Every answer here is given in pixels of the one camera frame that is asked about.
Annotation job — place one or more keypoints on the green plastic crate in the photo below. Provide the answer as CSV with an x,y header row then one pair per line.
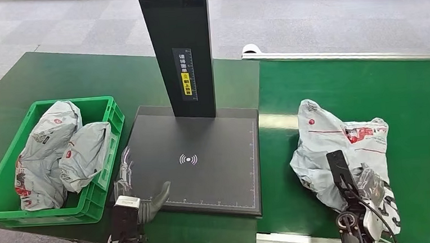
x,y
103,194

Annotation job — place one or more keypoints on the black and yellow column label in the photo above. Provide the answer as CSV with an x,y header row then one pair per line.
x,y
185,74

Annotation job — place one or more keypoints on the white conveyor roller cap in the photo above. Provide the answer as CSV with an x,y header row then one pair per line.
x,y
250,49

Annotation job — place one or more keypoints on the long grey courier bag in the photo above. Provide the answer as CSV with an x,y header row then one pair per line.
x,y
42,161

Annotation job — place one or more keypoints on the green conveyor belt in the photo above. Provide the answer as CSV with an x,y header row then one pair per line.
x,y
279,191

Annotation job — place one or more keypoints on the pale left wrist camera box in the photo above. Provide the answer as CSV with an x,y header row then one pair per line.
x,y
127,201

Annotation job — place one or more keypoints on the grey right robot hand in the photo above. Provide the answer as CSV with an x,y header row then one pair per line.
x,y
371,185

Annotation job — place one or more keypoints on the small grey courier bag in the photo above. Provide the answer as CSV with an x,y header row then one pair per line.
x,y
86,154

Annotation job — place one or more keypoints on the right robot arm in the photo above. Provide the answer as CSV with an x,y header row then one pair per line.
x,y
340,172

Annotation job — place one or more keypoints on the long aluminium conveyor rail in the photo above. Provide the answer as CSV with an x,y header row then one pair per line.
x,y
345,55

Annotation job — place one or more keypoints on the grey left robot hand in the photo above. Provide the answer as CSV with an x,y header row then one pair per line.
x,y
153,208

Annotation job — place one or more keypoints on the black inbound scanner machine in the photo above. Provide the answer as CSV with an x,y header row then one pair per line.
x,y
211,180

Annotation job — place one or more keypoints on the large grey black-print courier bag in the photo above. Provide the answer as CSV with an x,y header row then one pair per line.
x,y
321,147

